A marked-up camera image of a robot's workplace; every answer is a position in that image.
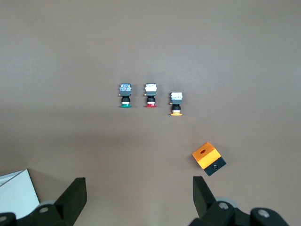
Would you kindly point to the yellow push button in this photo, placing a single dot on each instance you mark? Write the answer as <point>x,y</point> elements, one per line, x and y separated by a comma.
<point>176,103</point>

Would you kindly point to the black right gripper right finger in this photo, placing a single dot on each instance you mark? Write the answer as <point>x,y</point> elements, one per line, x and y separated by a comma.
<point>207,202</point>

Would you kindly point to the green push button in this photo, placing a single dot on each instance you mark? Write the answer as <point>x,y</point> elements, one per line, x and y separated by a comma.
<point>125,96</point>

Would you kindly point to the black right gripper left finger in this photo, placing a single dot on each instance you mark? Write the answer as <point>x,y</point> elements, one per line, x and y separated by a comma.
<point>68,202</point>

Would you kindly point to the orange and black button box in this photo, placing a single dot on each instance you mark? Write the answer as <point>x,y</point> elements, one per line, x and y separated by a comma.
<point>207,156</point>

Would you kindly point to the red push button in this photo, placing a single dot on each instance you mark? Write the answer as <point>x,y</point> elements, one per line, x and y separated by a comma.
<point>150,96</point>

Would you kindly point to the white drawer cabinet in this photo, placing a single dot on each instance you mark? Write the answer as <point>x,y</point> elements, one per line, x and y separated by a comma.
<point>16,193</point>

